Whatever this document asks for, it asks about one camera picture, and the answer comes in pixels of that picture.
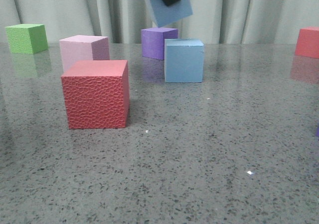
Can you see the light blue foam cube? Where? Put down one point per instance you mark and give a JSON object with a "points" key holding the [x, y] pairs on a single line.
{"points": [[163, 15], [183, 60]]}

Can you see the green foam cube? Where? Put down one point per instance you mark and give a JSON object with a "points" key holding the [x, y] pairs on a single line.
{"points": [[27, 38]]}

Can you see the grey-green curtain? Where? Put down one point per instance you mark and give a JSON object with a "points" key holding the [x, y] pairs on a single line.
{"points": [[212, 21]]}

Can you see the purple foam cube far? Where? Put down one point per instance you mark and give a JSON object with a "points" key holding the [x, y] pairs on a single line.
{"points": [[152, 40]]}

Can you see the pink foam cube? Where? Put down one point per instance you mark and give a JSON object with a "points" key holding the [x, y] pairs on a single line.
{"points": [[83, 47]]}

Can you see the red foam cube far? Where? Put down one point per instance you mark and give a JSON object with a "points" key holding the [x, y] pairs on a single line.
{"points": [[308, 42]]}

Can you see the red textured foam cube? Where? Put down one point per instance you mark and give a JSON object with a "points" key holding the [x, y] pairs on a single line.
{"points": [[96, 94]]}

